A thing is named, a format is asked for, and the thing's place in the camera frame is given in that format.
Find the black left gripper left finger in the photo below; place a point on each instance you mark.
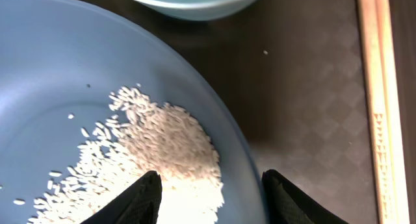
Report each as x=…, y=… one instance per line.
x=138, y=204

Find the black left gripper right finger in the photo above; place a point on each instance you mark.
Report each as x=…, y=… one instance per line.
x=287, y=204

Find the pile of white rice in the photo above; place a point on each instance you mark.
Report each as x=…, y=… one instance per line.
x=139, y=137

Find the wooden chopstick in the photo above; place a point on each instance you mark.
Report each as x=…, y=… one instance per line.
x=395, y=153
x=376, y=103

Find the dark brown serving tray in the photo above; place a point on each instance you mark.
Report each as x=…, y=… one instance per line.
x=291, y=74

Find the light blue small bowl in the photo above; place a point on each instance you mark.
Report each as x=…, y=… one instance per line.
x=197, y=10

